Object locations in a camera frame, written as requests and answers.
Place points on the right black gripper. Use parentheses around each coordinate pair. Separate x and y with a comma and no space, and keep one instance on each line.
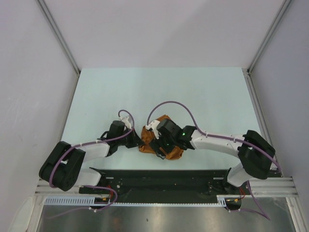
(156,144)

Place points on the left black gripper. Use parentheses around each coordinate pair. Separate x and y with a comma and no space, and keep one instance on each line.
(136,139)

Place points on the orange cloth napkin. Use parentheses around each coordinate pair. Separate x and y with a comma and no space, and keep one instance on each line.
(173,152)

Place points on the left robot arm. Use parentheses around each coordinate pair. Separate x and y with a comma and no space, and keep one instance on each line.
(63,167)

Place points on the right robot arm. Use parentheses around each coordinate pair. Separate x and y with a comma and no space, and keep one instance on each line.
(253,151)

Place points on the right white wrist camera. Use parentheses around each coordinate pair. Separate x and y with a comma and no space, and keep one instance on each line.
(152,126)

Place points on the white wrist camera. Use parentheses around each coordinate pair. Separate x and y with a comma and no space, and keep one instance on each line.
(127,121)
(152,126)

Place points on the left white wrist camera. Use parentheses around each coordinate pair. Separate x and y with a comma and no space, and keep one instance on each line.
(127,121)

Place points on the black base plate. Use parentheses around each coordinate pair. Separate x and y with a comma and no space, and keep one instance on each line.
(162,187)

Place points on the aluminium frame rail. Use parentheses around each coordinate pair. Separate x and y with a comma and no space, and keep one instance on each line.
(273,187)

